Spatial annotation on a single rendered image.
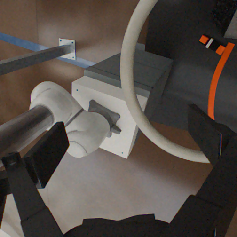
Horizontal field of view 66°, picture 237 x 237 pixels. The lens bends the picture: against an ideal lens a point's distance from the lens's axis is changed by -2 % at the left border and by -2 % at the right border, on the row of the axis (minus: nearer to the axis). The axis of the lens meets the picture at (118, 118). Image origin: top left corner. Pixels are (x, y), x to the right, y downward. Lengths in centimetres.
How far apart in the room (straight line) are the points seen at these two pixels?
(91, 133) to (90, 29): 132
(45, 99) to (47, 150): 64
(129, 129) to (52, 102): 42
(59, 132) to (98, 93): 77
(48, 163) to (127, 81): 30
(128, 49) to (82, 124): 50
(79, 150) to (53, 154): 65
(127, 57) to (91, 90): 57
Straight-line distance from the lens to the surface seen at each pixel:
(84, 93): 100
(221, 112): 186
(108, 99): 94
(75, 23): 205
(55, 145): 18
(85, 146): 82
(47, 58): 187
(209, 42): 165
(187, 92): 179
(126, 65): 42
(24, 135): 65
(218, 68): 172
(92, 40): 197
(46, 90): 85
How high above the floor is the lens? 168
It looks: 53 degrees down
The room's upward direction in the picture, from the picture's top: 140 degrees counter-clockwise
